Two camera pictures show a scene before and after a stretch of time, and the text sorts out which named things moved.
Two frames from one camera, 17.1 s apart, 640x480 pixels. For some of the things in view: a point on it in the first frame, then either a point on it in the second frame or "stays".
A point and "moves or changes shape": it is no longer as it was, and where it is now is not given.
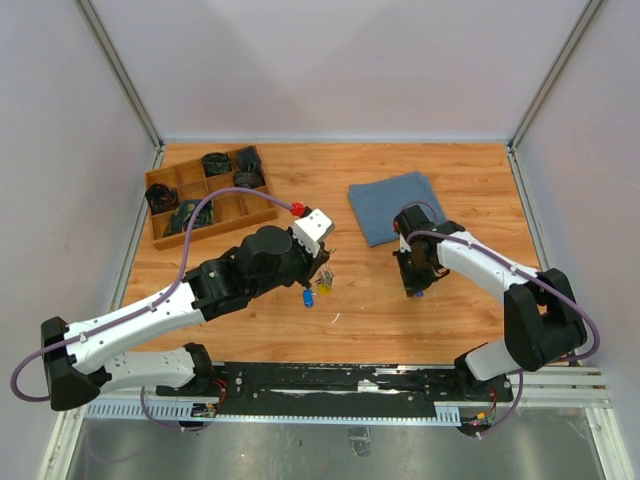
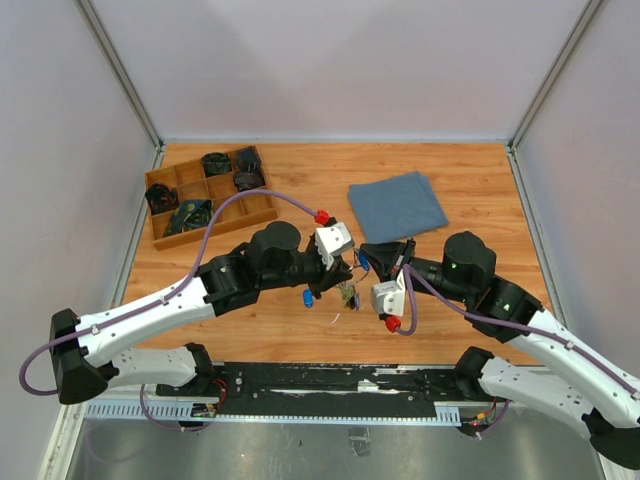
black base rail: (334, 390) stays
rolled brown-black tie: (250, 180) stays
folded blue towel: (377, 202) stays
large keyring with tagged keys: (326, 280) moves or changes shape
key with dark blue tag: (309, 298) stays
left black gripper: (313, 264) -> (340, 272)
